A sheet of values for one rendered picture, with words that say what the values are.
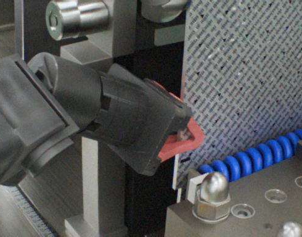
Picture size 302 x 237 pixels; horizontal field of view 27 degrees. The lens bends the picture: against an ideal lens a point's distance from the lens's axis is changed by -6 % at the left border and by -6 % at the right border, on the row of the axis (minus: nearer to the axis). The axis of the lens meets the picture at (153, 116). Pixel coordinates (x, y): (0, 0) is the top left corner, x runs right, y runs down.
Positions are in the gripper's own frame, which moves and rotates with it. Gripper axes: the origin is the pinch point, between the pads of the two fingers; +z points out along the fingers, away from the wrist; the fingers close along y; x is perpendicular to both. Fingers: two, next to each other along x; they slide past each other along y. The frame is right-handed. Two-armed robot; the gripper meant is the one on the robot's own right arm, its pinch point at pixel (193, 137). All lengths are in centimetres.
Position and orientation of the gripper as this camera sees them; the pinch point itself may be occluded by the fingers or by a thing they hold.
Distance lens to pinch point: 65.9
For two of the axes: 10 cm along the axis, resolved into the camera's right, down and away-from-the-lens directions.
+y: 5.6, 4.4, -7.0
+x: 4.6, -8.7, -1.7
